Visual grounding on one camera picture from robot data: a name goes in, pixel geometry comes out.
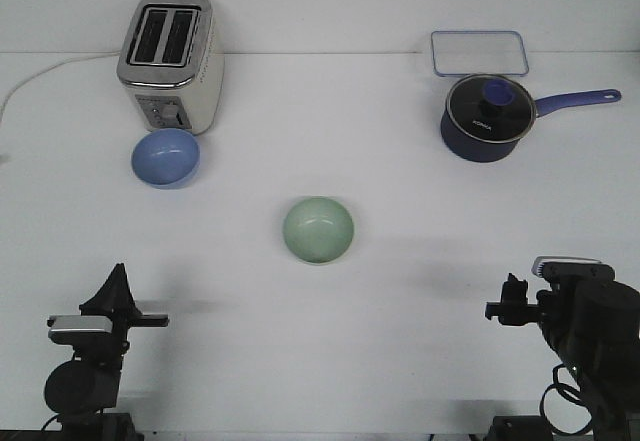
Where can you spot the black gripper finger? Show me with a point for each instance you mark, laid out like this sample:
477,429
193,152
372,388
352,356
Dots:
113,298
514,291

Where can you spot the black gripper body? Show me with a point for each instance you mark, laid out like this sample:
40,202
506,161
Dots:
552,310
116,344

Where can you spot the blue bowl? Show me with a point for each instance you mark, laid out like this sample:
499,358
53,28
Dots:
166,158

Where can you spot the green bowl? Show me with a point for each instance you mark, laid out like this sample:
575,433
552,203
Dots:
318,230

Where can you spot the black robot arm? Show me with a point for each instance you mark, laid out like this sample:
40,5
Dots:
591,322
83,391

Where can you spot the glass pot lid blue knob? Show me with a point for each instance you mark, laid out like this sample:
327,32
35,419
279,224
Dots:
491,108

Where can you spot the cream and chrome toaster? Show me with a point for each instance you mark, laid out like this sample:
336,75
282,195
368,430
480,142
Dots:
172,64

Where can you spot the clear container blue rim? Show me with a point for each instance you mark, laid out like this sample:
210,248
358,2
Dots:
458,53

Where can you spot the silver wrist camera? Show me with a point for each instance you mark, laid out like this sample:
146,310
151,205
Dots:
73,329
541,261

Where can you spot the blue saucepan with handle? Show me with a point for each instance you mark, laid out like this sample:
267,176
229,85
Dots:
484,152

